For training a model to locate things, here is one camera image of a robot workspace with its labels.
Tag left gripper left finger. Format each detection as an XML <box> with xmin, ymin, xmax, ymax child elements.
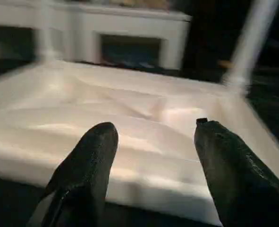
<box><xmin>28</xmin><ymin>122</ymin><xmax>119</xmax><ymax>227</ymax></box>

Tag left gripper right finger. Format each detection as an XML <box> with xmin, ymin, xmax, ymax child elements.
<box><xmin>193</xmin><ymin>118</ymin><xmax>279</xmax><ymax>227</ymax></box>

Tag white plastic table top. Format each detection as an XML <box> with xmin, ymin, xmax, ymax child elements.
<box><xmin>0</xmin><ymin>59</ymin><xmax>279</xmax><ymax>226</ymax></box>

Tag black mat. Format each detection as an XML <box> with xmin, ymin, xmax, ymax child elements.
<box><xmin>0</xmin><ymin>57</ymin><xmax>279</xmax><ymax>227</ymax></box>

